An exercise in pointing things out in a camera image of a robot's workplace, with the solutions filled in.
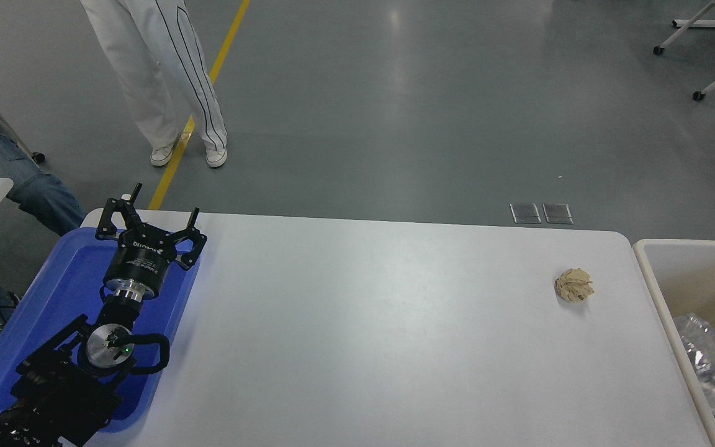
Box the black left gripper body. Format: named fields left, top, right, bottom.
left=103, top=230, right=180, bottom=292

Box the clear floor plate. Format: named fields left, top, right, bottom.
left=510, top=203, right=542, bottom=225
left=542, top=203, right=574, bottom=225

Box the blue plastic tray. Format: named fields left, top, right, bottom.
left=0, top=227, right=203, bottom=433

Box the standing person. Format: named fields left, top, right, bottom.
left=79, top=0, right=228, bottom=169

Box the crumpled tan paper ball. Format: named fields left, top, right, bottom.
left=554, top=268, right=595, bottom=304

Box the large pale bin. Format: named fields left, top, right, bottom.
left=633, top=239, right=715, bottom=447

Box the grey chair frame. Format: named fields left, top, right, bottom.
left=0, top=68, right=45, bottom=164

